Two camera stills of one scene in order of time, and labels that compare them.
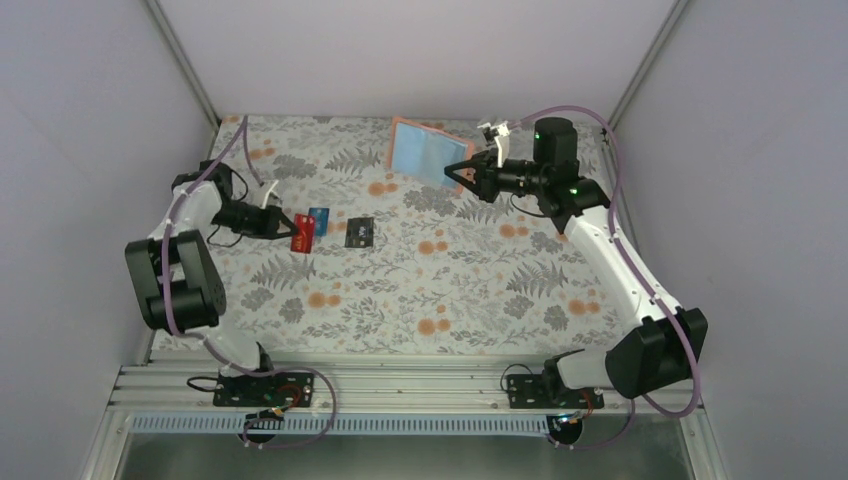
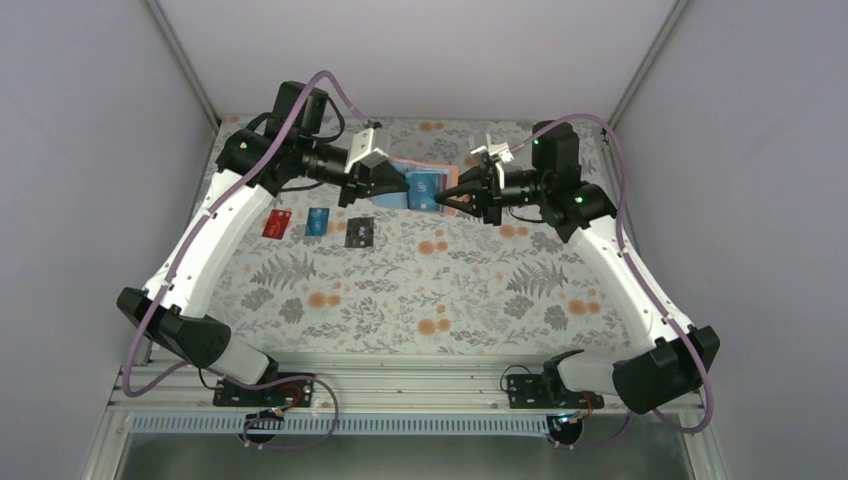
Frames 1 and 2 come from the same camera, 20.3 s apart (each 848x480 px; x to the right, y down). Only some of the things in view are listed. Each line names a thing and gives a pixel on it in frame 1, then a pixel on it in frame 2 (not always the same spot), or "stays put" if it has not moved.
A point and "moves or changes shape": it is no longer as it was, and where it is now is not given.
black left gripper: [268, 224] -> [383, 177]
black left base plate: [263, 389] stays put
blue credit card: [321, 220] stays put
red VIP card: [302, 241] moves or changes shape
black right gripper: [485, 185] -> [490, 197]
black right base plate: [527, 391] stays put
